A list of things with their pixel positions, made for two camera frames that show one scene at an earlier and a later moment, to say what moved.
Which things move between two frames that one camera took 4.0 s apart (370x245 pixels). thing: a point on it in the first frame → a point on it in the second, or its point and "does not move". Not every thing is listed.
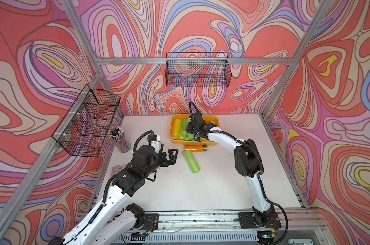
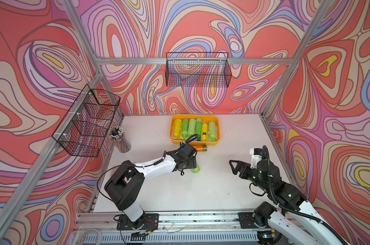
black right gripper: x=189 y=127 → x=246 y=167
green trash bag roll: x=184 y=133 does not move
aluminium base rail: x=306 y=221 does not move
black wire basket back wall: x=198 y=69 does not move
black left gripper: x=171 y=158 → x=193 y=163
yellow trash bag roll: x=178 y=128 does not move
